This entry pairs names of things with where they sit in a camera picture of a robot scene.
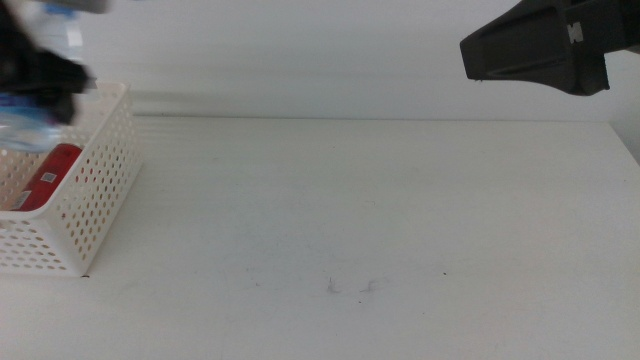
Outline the clear water bottle blue cap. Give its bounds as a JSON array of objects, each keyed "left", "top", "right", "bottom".
[{"left": 0, "top": 4, "right": 85, "bottom": 154}]

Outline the white perforated plastic basket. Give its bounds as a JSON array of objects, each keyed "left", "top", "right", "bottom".
[{"left": 0, "top": 82, "right": 144, "bottom": 278}]

